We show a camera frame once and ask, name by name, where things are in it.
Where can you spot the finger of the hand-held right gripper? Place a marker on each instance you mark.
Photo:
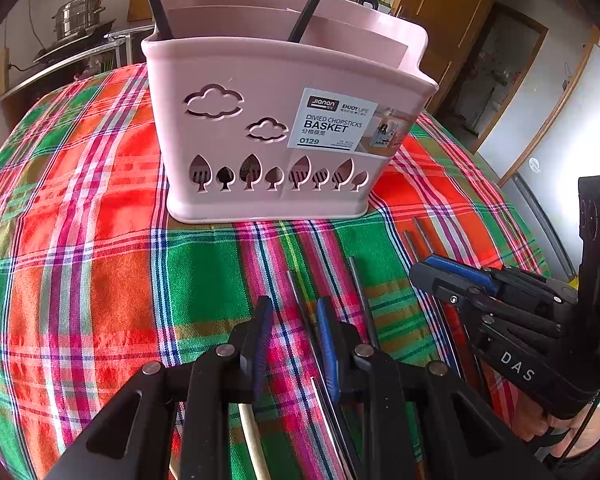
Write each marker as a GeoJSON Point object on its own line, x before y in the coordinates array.
{"type": "Point", "coordinates": [437, 284]}
{"type": "Point", "coordinates": [460, 268]}

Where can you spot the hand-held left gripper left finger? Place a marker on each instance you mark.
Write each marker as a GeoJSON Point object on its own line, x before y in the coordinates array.
{"type": "Point", "coordinates": [261, 345]}

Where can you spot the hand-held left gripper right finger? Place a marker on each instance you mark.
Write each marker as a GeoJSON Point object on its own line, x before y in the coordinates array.
{"type": "Point", "coordinates": [326, 350]}

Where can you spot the pink plastic chopstick basket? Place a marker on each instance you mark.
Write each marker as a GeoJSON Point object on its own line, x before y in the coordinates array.
{"type": "Point", "coordinates": [220, 160]}

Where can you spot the person's right hand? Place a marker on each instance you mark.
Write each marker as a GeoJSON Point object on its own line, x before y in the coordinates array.
{"type": "Point", "coordinates": [562, 437]}

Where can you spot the beige wooden chopstick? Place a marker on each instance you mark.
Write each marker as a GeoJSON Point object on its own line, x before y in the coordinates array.
{"type": "Point", "coordinates": [252, 440]}

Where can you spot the plaid tablecloth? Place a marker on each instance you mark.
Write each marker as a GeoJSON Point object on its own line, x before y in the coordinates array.
{"type": "Point", "coordinates": [80, 260]}

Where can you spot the wooden door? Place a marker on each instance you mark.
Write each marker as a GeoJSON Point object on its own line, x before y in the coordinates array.
{"type": "Point", "coordinates": [440, 10]}

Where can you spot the metal shelf table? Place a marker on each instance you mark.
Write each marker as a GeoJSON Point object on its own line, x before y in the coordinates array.
{"type": "Point", "coordinates": [125, 35]}

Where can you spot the low metal stand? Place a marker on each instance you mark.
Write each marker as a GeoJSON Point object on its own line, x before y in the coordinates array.
{"type": "Point", "coordinates": [45, 74]}

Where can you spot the black induction cooker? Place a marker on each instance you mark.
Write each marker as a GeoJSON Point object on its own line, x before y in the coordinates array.
{"type": "Point", "coordinates": [70, 49]}

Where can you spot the stainless steamer pot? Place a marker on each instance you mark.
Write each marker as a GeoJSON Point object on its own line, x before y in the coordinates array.
{"type": "Point", "coordinates": [77, 17]}

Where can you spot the wooden door frame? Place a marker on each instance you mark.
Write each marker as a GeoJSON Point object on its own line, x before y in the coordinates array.
{"type": "Point", "coordinates": [572, 85]}

